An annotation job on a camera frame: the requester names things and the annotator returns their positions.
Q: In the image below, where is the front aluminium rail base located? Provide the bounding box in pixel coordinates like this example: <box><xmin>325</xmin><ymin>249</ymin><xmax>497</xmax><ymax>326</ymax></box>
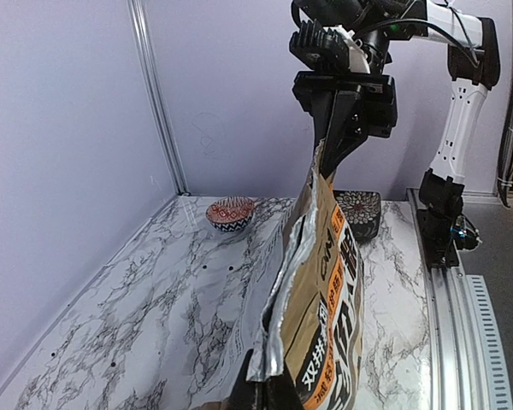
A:
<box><xmin>407</xmin><ymin>189</ymin><xmax>513</xmax><ymax>409</ymax></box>

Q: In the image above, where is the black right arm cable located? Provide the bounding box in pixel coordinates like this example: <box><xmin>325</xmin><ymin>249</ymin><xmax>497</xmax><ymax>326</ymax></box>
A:
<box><xmin>354</xmin><ymin>0</ymin><xmax>484</xmax><ymax>63</ymax></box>

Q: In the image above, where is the black floral square plate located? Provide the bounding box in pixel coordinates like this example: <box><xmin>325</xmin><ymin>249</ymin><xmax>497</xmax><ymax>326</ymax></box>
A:
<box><xmin>333</xmin><ymin>190</ymin><xmax>381</xmax><ymax>243</ymax></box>

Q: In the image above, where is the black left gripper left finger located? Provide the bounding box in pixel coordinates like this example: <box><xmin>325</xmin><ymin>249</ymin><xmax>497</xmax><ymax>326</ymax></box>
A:
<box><xmin>226</xmin><ymin>349</ymin><xmax>264</xmax><ymax>410</ymax></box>

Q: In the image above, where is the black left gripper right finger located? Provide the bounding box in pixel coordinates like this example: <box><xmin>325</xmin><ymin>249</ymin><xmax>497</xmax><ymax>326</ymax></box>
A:
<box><xmin>267</xmin><ymin>369</ymin><xmax>302</xmax><ymax>410</ymax></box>

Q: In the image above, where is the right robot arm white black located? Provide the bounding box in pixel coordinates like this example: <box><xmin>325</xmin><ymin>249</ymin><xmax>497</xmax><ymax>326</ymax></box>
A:
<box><xmin>289</xmin><ymin>1</ymin><xmax>500</xmax><ymax>269</ymax></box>

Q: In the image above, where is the right aluminium frame post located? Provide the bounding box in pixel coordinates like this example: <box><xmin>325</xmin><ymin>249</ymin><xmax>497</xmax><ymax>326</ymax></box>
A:
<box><xmin>127</xmin><ymin>0</ymin><xmax>190</xmax><ymax>196</ymax></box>

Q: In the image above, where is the red patterned small bowl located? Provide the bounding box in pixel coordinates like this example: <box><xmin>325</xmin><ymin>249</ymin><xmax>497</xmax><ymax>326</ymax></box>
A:
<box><xmin>205</xmin><ymin>196</ymin><xmax>256</xmax><ymax>232</ymax></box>

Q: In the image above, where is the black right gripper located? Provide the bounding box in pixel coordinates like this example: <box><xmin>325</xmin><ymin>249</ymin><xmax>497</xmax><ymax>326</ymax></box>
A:
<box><xmin>292</xmin><ymin>71</ymin><xmax>398</xmax><ymax>181</ymax></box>

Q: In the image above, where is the brown dog food bag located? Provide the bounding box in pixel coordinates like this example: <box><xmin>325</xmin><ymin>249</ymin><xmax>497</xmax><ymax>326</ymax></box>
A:
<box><xmin>247</xmin><ymin>143</ymin><xmax>364</xmax><ymax>409</ymax></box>

